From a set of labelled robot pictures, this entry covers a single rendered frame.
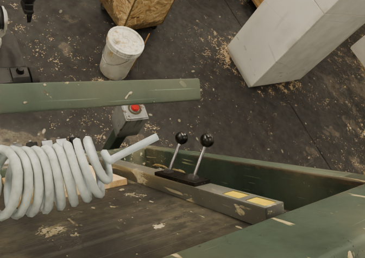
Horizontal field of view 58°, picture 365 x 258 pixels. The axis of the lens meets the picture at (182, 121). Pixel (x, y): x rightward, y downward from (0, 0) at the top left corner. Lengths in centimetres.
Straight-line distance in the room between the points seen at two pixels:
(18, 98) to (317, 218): 32
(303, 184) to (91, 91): 69
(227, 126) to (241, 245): 284
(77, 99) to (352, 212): 32
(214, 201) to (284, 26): 270
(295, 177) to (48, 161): 68
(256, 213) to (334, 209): 24
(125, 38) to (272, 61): 146
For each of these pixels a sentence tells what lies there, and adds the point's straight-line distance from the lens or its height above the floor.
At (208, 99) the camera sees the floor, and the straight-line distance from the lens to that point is 322.
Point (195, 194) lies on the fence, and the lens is 80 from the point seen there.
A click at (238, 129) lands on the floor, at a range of 322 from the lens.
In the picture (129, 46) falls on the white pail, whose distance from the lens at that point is 269.
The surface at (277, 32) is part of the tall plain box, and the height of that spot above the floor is 65.
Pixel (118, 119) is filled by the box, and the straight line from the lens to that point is 163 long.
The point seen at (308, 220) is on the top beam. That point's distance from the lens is 40.
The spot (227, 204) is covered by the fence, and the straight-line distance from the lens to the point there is 71.
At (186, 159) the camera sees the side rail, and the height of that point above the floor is 118.
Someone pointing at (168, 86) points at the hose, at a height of 197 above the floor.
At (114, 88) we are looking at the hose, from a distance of 27.
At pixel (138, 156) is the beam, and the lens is 152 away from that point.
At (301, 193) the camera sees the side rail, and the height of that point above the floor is 160.
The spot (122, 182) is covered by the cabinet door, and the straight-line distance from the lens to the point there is 106.
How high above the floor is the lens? 218
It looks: 48 degrees down
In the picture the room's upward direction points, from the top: 40 degrees clockwise
